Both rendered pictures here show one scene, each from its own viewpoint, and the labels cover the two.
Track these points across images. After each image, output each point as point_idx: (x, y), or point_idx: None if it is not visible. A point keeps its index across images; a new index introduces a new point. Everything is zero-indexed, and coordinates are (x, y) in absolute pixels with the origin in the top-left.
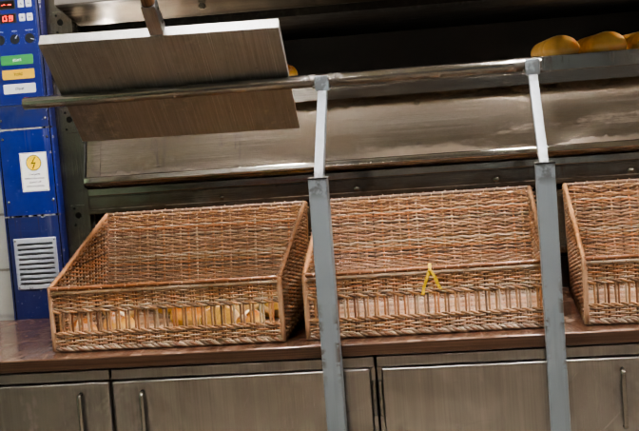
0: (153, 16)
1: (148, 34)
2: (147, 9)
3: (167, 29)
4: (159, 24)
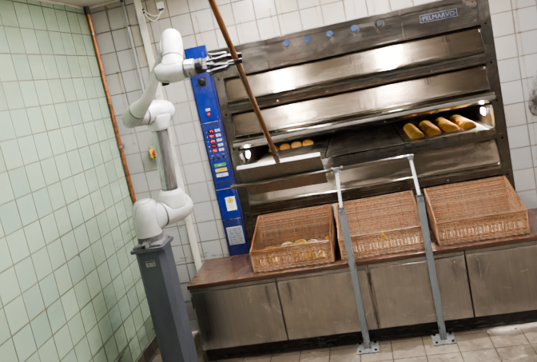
0: (276, 157)
1: (275, 162)
2: (275, 156)
3: (281, 160)
4: (279, 159)
